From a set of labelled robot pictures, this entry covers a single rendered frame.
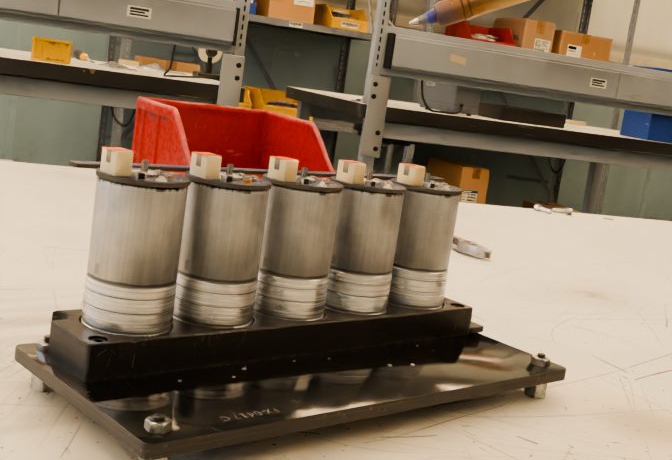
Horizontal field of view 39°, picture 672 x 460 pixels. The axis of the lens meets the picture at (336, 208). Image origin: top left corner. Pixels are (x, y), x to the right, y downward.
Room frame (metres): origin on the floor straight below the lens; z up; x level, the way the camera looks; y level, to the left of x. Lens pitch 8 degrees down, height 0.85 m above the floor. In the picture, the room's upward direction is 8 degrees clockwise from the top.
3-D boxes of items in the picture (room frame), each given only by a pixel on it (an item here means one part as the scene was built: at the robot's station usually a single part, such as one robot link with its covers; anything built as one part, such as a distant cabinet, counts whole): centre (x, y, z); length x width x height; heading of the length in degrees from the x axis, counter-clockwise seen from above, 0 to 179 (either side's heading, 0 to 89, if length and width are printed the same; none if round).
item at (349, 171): (0.31, 0.00, 0.82); 0.01 x 0.01 x 0.01; 43
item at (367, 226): (0.31, -0.01, 0.79); 0.02 x 0.02 x 0.05
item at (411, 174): (0.33, -0.02, 0.82); 0.01 x 0.01 x 0.01; 43
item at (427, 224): (0.33, -0.03, 0.79); 0.02 x 0.02 x 0.05
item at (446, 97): (3.05, -0.31, 0.80); 0.15 x 0.12 x 0.10; 42
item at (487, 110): (3.18, -0.56, 0.77); 0.24 x 0.16 x 0.04; 111
